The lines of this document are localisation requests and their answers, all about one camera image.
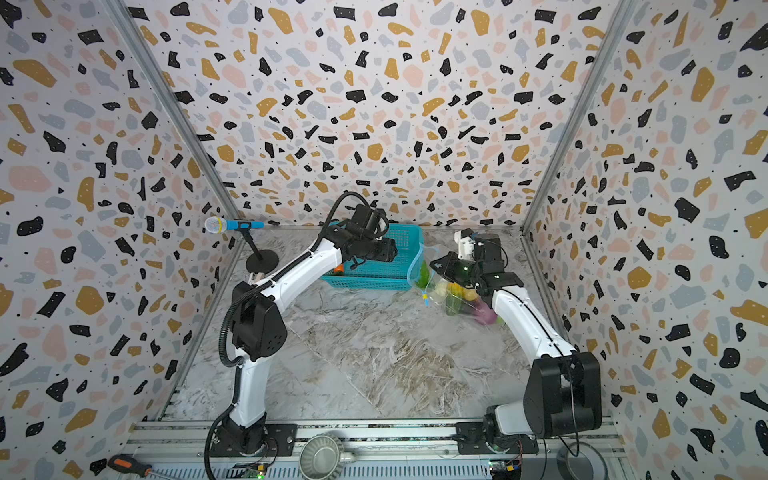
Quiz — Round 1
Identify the yellow green toy mango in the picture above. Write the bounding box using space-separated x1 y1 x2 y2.
449 283 476 302

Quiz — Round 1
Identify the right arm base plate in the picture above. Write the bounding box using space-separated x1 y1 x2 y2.
452 421 539 456

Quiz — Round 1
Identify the green toy leaf vegetable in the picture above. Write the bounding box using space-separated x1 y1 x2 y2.
416 261 431 290

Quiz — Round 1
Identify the orange handled screwdriver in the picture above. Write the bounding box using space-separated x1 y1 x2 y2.
107 454 174 480

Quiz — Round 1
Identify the clear zip top bag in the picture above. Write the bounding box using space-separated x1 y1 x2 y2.
407 244 504 325

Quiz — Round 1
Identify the blue microphone on stand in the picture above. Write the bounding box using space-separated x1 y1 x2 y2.
203 215 281 275

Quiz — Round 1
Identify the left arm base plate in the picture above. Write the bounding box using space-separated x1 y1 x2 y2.
209 421 298 458

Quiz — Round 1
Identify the black corrugated cable hose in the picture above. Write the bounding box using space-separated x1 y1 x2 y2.
203 190 370 480

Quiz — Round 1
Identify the grey tape roll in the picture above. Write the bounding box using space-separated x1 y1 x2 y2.
556 442 609 480

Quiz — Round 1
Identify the teal plastic basket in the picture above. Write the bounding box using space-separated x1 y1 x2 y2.
321 224 424 291

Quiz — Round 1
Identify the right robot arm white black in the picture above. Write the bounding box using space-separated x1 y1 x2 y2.
430 229 602 449

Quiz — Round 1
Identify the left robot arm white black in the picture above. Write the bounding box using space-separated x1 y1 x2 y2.
210 203 397 456

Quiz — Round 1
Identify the purple toy onion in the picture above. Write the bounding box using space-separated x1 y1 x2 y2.
474 302 497 325

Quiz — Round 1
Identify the aluminium rail frame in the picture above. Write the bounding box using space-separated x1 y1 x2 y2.
121 418 634 479

